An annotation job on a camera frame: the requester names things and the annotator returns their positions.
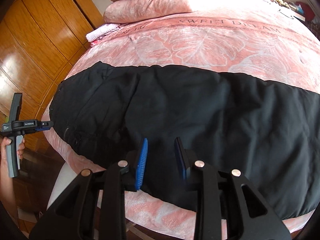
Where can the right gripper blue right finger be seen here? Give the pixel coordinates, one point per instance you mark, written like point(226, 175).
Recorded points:
point(181, 158)

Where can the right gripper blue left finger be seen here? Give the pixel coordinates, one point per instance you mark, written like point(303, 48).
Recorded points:
point(140, 163)

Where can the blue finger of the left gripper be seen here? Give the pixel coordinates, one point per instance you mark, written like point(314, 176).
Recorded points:
point(43, 128)

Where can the black padded pants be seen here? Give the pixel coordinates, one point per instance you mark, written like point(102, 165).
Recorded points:
point(266, 129)

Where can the person's left forearm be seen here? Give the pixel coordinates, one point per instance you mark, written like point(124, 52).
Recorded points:
point(7, 194)

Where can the person's left hand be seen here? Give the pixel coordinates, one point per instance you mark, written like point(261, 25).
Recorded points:
point(6, 142)

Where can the person's white trouser leg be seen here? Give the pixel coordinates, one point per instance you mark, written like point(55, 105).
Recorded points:
point(64, 178)

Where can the white pink folded cloth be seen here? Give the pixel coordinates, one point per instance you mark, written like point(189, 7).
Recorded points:
point(101, 31)

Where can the orange wooden wardrobe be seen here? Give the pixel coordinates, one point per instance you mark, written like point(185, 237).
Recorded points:
point(41, 40)

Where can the lower pink pillow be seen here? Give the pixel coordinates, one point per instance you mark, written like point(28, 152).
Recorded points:
point(129, 11)

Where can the red cloth on nightstand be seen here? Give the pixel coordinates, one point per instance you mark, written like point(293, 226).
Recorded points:
point(308, 12)

